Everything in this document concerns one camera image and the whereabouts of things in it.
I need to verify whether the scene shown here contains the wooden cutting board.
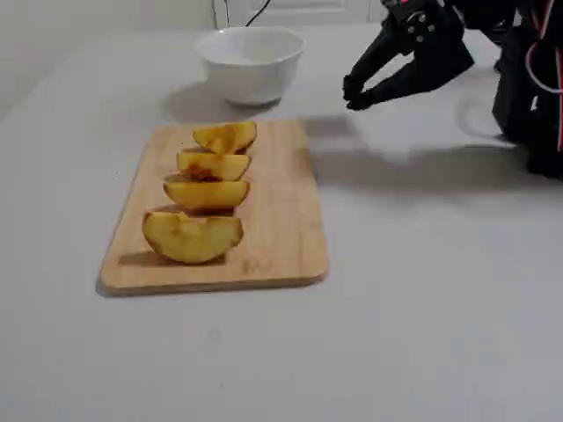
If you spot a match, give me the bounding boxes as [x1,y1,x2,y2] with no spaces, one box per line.
[96,119,330,298]

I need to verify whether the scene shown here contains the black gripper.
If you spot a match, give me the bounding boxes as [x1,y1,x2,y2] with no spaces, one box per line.
[342,0,476,111]

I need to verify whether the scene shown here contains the thin black wall cable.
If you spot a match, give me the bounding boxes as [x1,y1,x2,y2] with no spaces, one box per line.
[245,0,272,28]

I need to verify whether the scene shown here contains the largest apple slice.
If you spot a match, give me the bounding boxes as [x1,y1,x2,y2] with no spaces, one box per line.
[142,210,245,266]

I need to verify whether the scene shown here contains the white ceramic bowl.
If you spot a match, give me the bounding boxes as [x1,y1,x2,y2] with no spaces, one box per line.
[195,25,306,106]

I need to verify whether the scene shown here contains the red white servo wires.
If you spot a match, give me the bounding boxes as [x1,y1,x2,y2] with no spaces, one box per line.
[525,0,563,153]

